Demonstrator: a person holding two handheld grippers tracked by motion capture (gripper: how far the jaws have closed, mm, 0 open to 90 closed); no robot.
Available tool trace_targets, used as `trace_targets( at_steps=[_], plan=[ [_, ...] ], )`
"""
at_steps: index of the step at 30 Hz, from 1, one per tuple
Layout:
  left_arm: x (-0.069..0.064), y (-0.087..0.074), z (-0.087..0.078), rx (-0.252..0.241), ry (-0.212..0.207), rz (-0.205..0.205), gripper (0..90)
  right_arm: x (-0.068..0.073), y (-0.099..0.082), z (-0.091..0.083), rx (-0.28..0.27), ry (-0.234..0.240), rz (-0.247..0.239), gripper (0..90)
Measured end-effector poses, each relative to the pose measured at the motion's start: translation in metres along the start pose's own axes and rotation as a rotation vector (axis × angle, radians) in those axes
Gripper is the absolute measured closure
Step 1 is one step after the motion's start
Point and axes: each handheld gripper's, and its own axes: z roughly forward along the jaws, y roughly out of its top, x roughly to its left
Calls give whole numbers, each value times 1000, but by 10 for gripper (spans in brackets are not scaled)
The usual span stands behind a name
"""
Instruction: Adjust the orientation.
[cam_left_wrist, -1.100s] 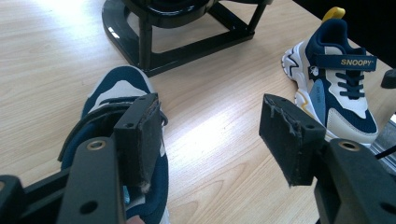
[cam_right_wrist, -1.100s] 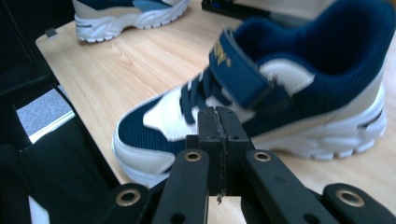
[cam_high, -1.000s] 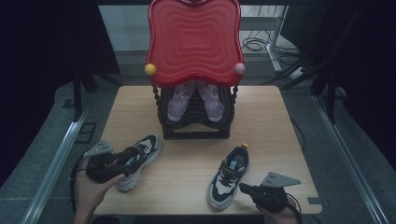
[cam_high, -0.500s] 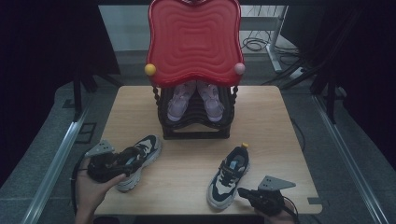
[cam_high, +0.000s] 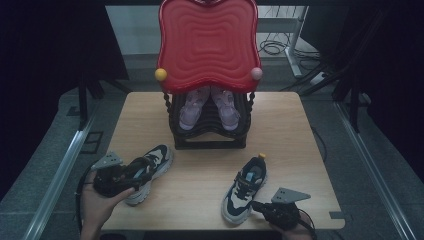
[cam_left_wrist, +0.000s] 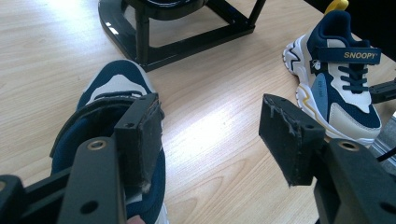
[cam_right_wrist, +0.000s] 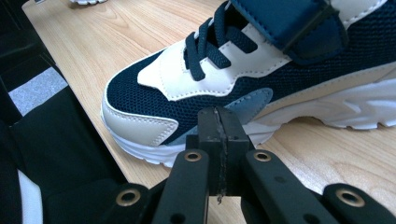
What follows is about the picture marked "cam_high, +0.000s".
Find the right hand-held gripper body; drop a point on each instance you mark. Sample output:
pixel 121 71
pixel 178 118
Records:
pixel 283 213

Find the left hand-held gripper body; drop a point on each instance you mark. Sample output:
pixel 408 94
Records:
pixel 108 180

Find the navy and white sneaker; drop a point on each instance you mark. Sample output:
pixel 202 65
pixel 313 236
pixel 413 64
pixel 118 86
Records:
pixel 156 160
pixel 243 196

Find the purple sandal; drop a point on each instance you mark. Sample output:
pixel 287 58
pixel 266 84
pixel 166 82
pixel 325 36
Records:
pixel 191 113
pixel 228 113

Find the red and black shoe rack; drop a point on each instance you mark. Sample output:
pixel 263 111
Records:
pixel 208 43

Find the person's right hand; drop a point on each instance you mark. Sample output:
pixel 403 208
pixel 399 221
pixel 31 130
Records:
pixel 300 233

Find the person's left hand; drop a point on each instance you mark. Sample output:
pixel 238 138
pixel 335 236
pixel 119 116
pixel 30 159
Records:
pixel 96 206

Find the grey tape patch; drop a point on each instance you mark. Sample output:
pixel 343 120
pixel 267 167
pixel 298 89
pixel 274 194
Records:
pixel 337 215

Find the black metal stand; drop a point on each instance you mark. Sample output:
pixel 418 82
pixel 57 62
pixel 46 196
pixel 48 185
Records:
pixel 355 106
pixel 82 100

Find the black curtain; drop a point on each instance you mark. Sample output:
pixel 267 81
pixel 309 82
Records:
pixel 390 66
pixel 40 66

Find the white power strip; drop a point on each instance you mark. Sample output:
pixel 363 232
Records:
pixel 318 78

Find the aluminium rail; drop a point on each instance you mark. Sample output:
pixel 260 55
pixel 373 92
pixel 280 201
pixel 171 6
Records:
pixel 376 180
pixel 56 186

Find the white metal desk frame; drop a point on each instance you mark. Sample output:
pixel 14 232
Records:
pixel 295 43

